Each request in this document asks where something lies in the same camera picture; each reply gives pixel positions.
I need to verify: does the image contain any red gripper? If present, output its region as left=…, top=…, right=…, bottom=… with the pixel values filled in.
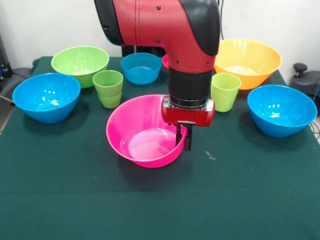
left=161, top=96, right=216, bottom=152

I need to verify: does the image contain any pink plastic bowl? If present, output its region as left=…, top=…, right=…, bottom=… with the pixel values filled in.
left=106, top=94, right=188, bottom=169

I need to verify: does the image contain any stepped green plastic cup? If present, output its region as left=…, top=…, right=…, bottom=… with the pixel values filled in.
left=92, top=69, right=124, bottom=109

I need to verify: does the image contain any light green plastic cup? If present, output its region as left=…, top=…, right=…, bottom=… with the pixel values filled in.
left=210, top=73, right=242, bottom=113

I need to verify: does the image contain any dark green table cloth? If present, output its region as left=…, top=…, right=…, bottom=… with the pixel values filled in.
left=0, top=56, right=320, bottom=240

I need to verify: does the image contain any small blue plastic bowl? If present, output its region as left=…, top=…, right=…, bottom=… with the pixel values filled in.
left=120, top=52, right=163, bottom=85

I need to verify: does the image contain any red plastic bowl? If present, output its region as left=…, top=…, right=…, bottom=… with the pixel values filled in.
left=161, top=54, right=171, bottom=73

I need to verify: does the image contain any large blue plastic bowl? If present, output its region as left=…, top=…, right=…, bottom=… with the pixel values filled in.
left=11, top=72, right=81, bottom=125
left=247, top=84, right=318, bottom=139

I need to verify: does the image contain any orange plastic bowl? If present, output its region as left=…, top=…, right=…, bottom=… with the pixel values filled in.
left=213, top=38, right=283, bottom=91

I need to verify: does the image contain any green plastic bowl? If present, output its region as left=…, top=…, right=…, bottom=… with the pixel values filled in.
left=50, top=45, right=110, bottom=89

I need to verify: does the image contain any black knob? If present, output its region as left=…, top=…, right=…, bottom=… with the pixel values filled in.
left=293, top=62, right=308, bottom=78

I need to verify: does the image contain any grey stand base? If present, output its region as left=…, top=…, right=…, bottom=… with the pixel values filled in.
left=289, top=71, right=320, bottom=98

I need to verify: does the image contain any black device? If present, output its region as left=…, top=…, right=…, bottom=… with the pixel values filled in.
left=0, top=34, right=13, bottom=79

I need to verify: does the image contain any black hanging cable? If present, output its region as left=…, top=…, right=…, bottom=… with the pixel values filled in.
left=217, top=0, right=225, bottom=41

